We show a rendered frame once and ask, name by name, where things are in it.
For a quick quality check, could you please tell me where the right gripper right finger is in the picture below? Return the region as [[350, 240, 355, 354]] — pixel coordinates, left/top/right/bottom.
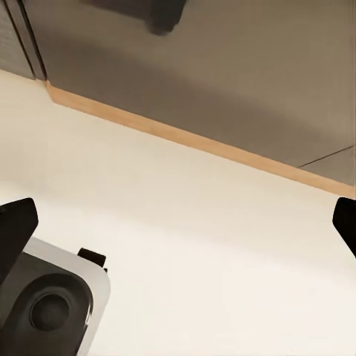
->
[[332, 197, 356, 257]]

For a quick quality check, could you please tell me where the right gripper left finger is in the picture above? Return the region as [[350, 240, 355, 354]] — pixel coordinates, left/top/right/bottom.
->
[[0, 197, 39, 286]]

